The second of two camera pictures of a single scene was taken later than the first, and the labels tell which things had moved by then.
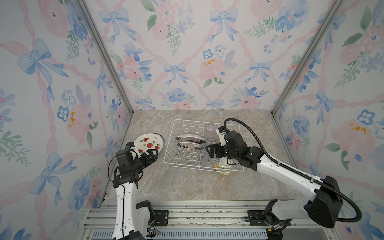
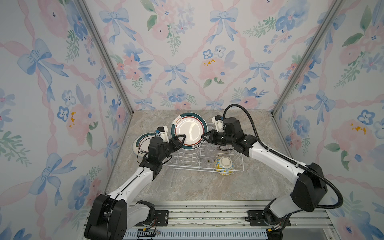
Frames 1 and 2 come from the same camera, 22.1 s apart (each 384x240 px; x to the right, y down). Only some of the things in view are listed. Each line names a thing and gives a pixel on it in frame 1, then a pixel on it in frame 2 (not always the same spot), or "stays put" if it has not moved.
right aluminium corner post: [333, 8] stays put
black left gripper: [152, 157] -> [178, 145]
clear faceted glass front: [208, 161] stays put
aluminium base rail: [213, 221] stays put
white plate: [192, 145] -> [140, 144]
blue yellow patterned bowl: [222, 166] stays put
